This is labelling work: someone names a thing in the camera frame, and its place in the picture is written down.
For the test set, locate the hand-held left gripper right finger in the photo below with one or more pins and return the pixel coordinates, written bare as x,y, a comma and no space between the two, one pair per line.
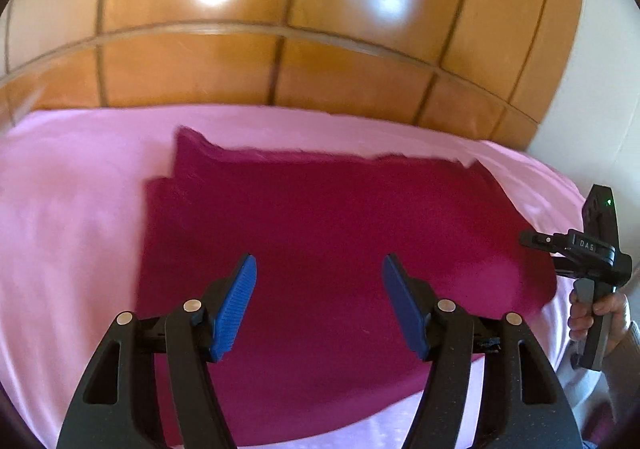
402,304

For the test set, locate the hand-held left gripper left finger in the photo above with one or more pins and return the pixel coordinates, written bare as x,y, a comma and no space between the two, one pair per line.
235,304

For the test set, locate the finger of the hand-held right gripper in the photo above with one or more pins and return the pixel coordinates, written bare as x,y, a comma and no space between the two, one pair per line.
542,240

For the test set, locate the maroon knit garment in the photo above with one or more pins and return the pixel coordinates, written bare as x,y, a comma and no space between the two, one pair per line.
325,229

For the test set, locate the person's right forearm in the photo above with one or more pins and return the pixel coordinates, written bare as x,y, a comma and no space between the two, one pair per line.
625,379

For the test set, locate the person's right hand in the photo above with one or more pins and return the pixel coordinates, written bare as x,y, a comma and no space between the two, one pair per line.
580,324

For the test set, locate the pink bed sheet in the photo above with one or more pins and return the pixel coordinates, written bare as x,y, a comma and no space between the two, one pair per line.
65,229

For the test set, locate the wooden panelled headboard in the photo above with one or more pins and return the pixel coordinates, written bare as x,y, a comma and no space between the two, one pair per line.
350,64

